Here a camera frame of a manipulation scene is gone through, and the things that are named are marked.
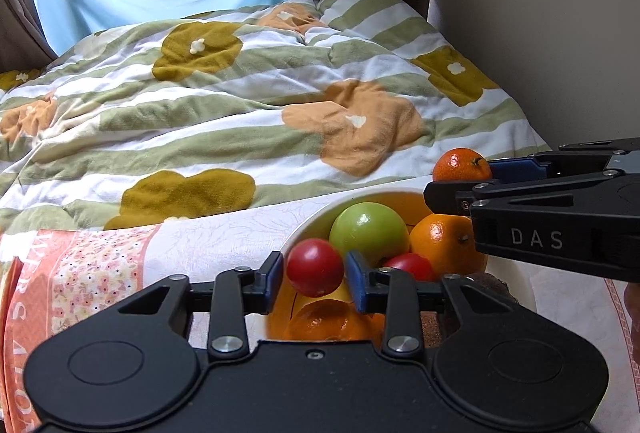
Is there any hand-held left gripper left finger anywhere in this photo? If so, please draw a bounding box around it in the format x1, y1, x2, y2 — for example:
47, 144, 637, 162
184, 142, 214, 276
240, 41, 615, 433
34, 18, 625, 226
119, 251, 285, 361

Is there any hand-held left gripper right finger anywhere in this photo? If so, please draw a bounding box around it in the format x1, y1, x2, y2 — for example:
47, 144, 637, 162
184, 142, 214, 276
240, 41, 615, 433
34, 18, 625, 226
345, 250, 523, 354

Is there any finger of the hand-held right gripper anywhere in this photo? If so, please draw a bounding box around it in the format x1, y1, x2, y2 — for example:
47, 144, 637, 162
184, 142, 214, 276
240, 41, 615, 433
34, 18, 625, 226
487, 138, 640, 182
423, 168, 626, 217

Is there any small tangerine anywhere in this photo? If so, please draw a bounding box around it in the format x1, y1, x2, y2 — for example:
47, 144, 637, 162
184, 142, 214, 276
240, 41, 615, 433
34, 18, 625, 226
432, 148, 493, 184

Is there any red tomato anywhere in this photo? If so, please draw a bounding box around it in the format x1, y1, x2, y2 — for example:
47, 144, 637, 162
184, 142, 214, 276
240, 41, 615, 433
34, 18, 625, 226
285, 238, 345, 298
382, 253, 436, 282

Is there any large orange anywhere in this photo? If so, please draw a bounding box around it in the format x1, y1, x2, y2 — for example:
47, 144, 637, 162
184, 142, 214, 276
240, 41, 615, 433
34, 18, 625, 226
287, 299, 386, 342

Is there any cream plate with brown rim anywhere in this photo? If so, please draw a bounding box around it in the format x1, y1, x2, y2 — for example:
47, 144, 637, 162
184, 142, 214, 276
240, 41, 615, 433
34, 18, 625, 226
264, 190, 538, 344

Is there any brown kiwi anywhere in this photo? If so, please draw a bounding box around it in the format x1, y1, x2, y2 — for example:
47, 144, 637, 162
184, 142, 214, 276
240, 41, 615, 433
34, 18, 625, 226
470, 272, 521, 311

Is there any small green apple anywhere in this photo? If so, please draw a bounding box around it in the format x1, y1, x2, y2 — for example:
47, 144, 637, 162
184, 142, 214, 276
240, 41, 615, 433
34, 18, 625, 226
328, 202, 410, 268

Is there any white and orange printed bedsheet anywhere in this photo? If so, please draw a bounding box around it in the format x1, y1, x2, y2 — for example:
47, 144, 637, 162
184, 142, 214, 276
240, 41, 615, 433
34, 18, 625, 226
0, 200, 640, 433

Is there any floral striped quilt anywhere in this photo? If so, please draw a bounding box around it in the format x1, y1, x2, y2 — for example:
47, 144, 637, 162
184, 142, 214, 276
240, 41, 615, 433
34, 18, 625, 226
0, 0, 553, 234

